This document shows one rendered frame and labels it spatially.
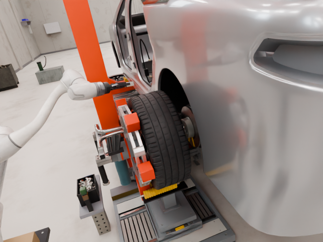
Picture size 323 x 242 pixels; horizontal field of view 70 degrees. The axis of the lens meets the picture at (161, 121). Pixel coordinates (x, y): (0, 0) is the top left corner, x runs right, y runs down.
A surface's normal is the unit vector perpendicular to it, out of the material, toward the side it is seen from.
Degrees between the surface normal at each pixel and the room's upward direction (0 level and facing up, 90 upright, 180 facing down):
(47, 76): 90
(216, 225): 0
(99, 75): 90
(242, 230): 0
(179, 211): 0
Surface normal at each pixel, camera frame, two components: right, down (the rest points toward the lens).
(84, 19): 0.31, 0.37
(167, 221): -0.15, -0.89
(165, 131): 0.17, -0.20
